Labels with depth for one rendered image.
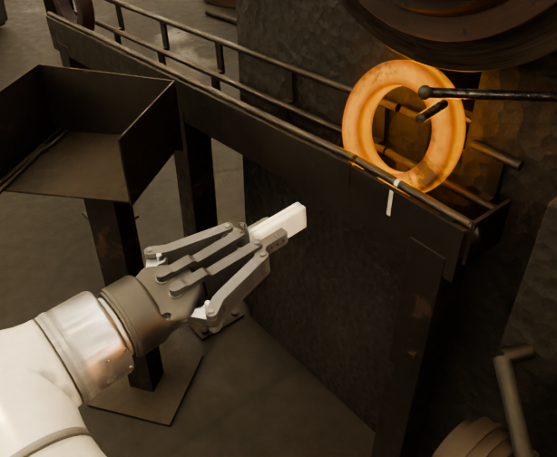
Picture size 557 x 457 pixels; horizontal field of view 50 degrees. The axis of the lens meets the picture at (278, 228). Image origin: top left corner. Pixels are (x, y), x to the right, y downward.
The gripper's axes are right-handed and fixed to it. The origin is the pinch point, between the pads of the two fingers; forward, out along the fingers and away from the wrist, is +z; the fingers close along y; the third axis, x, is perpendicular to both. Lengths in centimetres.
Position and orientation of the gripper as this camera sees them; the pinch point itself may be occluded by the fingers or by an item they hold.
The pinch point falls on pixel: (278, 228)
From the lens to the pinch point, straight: 66.3
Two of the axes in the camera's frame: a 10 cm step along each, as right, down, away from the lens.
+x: -0.7, -7.4, -6.7
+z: 7.7, -4.6, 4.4
